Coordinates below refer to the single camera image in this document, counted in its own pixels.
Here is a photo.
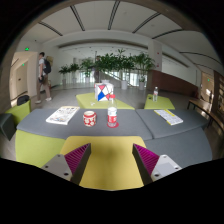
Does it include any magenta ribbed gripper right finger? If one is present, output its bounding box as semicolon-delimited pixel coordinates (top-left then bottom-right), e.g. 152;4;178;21
132;144;181;185

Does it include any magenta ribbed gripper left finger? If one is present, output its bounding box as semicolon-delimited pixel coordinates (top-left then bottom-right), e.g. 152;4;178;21
42;143;91;185

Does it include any clear water bottle red cap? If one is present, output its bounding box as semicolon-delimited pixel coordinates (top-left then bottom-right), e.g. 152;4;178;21
107;94;117;124

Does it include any distant clear water bottle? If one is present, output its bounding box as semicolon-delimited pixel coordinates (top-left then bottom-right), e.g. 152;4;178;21
153;87;158;102

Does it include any open magazine on left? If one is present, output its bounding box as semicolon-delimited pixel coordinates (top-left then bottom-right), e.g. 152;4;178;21
46;106;79;125

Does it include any red white patterned mug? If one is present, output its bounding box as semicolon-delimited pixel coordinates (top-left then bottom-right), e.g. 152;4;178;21
83;111;97;127

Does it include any yellow booklet on right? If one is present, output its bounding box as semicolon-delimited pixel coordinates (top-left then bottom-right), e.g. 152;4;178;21
155;109;183;126

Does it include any red round coaster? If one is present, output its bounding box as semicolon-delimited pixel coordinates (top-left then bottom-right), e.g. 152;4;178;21
107;122;119;128

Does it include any yellow-green ottoman with bottle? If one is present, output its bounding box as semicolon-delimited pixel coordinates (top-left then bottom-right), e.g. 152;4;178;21
144;94;174;109

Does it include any yellow-green ottoman with cube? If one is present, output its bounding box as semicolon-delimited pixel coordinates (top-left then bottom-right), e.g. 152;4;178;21
76;93;134;110

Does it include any green chair at left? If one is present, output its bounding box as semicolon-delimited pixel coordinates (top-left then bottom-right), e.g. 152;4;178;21
7;101;31;125

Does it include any dark grey chair at left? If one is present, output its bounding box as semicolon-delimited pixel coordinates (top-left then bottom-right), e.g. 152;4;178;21
0;113;16;140

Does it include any wooden bench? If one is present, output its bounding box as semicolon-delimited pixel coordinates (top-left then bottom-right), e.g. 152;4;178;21
187;99;224;133

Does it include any white red blue cube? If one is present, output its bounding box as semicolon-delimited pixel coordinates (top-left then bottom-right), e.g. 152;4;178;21
95;83;114;101

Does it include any person with black backpack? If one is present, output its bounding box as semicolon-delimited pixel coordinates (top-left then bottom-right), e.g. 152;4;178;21
36;52;51;104

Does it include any row of potted plants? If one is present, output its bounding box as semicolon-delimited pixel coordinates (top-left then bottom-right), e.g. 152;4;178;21
59;49;155;84

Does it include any wooden bookshelf at right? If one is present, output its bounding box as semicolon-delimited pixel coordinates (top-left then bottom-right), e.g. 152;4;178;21
212;72;224;117

